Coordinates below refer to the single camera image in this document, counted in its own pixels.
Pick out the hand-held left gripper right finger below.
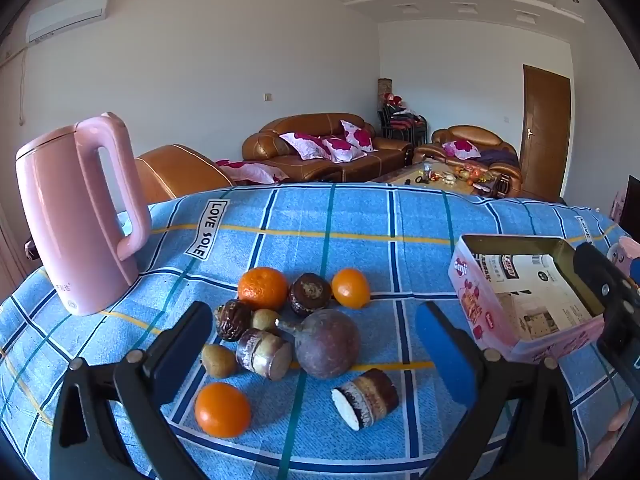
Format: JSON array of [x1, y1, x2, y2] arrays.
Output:
[[415, 301, 578, 480]]

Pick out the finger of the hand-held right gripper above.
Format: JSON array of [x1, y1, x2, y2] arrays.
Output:
[[573, 242, 640, 313]]

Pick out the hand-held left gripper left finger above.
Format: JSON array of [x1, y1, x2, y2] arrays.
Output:
[[49, 301, 214, 480]]

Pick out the brown kiwi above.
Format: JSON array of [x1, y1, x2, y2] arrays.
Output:
[[201, 344, 238, 380]]

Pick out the pink tin box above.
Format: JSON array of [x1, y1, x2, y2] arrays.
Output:
[[447, 234, 608, 363]]

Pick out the small smooth orange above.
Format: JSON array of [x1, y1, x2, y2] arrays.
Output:
[[331, 268, 371, 309], [194, 382, 252, 437]]

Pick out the small green-brown kiwi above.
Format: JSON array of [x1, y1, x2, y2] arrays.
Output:
[[251, 308, 281, 333]]

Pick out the large mandarin orange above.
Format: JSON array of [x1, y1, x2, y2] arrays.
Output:
[[237, 267, 290, 311]]

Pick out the dark brown water chestnut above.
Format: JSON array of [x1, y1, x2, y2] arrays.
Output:
[[288, 273, 333, 317]]

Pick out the person's right hand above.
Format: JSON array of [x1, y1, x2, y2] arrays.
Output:
[[592, 400, 635, 480]]

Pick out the pink cartoon cup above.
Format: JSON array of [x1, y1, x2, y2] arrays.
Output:
[[606, 236, 640, 281]]

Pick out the black television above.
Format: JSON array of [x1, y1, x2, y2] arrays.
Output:
[[626, 175, 640, 231]]

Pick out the brown leather armchair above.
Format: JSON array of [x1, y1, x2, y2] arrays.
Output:
[[417, 125, 523, 198]]

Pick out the brown wooden door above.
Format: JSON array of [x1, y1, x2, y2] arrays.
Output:
[[519, 64, 572, 202]]

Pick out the purple blanket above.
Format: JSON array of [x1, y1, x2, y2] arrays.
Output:
[[472, 147, 521, 168]]

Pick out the blue checked tablecloth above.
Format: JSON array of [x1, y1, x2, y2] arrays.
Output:
[[0, 182, 640, 480]]

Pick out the coffee table clutter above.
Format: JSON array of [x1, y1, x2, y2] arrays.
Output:
[[405, 160, 511, 196]]

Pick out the wooden coffee table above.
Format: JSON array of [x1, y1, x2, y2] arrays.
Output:
[[370, 159, 501, 197]]

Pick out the white and magenta floral pillow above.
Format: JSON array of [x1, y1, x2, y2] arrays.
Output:
[[340, 120, 377, 152], [279, 132, 328, 161], [442, 139, 481, 160], [320, 136, 367, 163]]

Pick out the pink electric kettle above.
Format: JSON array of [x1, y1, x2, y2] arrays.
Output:
[[15, 112, 152, 317]]

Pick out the brown chair back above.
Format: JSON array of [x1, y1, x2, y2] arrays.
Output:
[[135, 144, 236, 206]]

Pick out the flat floral cushion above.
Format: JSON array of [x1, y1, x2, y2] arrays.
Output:
[[215, 159, 291, 184]]

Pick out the brown leather sofa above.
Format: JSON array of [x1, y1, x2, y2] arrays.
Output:
[[242, 112, 416, 183]]

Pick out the stacked dark chairs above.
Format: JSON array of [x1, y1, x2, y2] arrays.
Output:
[[381, 102, 429, 145]]

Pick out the white wall air conditioner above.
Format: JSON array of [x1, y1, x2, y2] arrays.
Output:
[[26, 0, 111, 43]]

